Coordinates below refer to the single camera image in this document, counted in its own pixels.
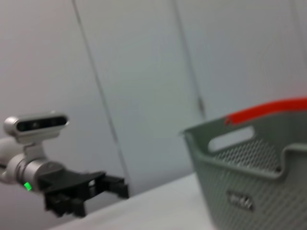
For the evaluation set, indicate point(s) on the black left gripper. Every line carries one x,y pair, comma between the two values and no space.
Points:
69,183

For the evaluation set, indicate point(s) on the grey perforated storage basket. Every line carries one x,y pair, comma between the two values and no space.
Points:
251,179

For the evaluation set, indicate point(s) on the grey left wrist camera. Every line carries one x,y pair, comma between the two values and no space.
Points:
36,127

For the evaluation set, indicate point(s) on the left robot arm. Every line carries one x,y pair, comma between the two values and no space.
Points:
21,170

